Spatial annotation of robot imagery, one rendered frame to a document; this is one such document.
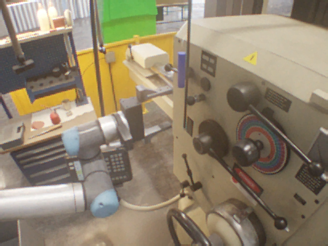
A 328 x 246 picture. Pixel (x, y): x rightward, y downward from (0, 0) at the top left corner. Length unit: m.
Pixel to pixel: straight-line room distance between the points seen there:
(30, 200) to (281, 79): 0.64
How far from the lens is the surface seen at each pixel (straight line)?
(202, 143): 0.70
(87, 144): 0.58
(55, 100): 3.05
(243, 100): 0.51
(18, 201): 0.55
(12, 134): 2.04
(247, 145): 0.53
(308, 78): 0.52
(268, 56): 0.57
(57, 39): 2.10
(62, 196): 0.54
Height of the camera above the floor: 2.06
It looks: 39 degrees down
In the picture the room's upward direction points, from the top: 1 degrees counter-clockwise
